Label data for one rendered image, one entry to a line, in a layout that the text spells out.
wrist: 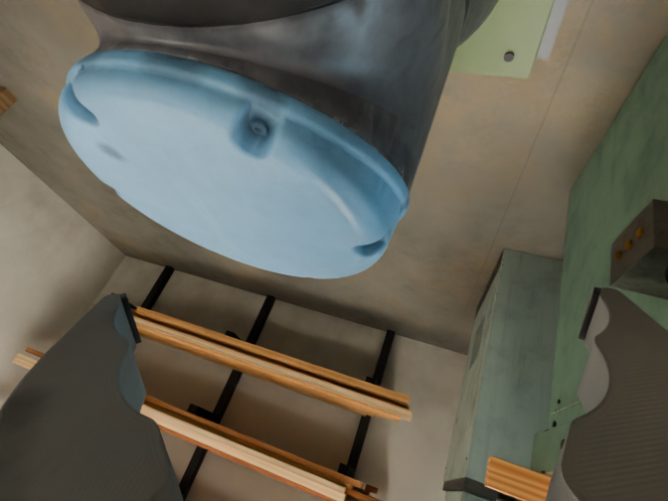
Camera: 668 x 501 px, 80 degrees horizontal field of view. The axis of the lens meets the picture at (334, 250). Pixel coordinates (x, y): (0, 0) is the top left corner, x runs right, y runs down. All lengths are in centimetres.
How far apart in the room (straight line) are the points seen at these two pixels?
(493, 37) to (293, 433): 283
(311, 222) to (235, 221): 4
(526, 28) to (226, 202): 30
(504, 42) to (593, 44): 78
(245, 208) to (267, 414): 295
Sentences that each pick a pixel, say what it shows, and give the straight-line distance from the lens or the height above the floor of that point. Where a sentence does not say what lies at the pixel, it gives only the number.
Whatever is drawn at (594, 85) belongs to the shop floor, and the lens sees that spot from 124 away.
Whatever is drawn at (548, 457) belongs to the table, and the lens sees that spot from 69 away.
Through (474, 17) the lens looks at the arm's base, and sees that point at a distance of 33.
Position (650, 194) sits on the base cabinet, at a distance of 94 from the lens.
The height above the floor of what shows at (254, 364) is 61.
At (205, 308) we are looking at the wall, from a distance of 352.
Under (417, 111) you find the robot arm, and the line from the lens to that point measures 18.
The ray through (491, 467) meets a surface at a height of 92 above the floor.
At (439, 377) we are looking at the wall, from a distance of 305.
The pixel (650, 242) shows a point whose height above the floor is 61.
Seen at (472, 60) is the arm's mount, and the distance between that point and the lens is 42.
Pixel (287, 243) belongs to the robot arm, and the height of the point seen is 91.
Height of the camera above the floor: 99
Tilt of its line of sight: 27 degrees down
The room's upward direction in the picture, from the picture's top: 158 degrees counter-clockwise
